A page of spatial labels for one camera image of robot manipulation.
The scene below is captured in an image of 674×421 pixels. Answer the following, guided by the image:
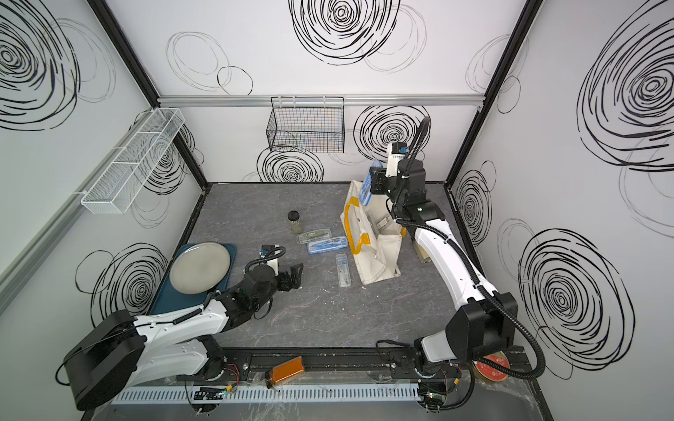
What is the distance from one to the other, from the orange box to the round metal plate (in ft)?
1.17

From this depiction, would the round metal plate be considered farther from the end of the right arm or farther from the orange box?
the end of the right arm

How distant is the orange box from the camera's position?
2.28 ft

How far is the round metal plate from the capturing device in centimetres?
90
